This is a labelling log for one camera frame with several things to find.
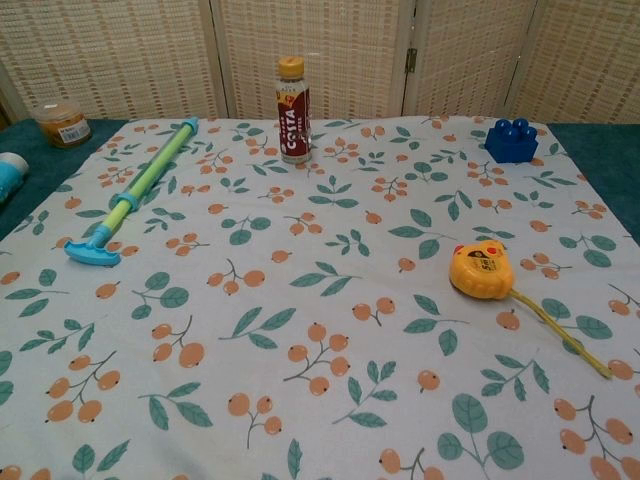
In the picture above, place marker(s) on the Costa coffee bottle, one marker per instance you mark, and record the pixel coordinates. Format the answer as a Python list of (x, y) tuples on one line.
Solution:
[(295, 130)]

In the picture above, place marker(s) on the green blue toy water pump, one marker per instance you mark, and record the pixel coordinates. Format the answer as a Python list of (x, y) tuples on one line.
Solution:
[(150, 172)]

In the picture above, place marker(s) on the blue toy building block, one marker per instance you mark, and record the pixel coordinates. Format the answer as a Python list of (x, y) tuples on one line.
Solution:
[(510, 145)]

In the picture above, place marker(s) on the woven bamboo folding screen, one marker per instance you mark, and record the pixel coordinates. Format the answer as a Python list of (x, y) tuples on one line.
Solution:
[(125, 60)]

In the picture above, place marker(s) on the clear jar with brown contents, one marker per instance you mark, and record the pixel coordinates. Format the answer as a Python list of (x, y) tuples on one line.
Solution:
[(62, 125)]

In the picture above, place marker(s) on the blue white plastic bag roll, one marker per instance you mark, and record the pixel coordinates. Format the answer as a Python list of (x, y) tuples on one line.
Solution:
[(10, 177)]

